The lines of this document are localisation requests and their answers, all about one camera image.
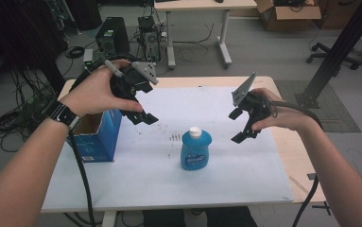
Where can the small grey device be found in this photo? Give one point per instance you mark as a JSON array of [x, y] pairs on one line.
[[88, 57]]

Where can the black metal stand beam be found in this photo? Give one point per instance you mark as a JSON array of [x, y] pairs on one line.
[[336, 50]]

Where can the black wristwatch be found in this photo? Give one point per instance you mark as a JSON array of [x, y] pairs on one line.
[[60, 113]]

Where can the white table leg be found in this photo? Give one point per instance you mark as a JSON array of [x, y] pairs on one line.
[[109, 219]]

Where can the black computer tower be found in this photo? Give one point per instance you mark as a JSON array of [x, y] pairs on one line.
[[112, 36]]

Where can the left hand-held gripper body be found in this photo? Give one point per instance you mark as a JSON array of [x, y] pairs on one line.
[[128, 85]]

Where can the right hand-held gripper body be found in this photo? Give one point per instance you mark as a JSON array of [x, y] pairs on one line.
[[255, 107]]

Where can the open computer case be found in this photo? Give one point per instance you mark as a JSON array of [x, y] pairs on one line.
[[149, 39]]

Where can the brown cardboard box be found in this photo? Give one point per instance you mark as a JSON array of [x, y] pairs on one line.
[[290, 17]]

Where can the black office chair base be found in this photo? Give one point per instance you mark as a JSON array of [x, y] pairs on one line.
[[333, 55]]

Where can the open blue cardboard box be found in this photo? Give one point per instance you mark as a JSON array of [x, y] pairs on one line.
[[101, 138]]

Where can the white-legged wooden desk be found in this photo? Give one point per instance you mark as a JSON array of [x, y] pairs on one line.
[[200, 4]]

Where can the blue bottle with white cap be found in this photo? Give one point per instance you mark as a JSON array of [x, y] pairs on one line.
[[195, 151]]

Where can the person's left hand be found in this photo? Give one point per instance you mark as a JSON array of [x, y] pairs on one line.
[[93, 91]]

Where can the person's right hand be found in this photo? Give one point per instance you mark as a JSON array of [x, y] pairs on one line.
[[287, 116]]

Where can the dark floor mat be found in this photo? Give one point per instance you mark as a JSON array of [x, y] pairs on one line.
[[330, 110]]

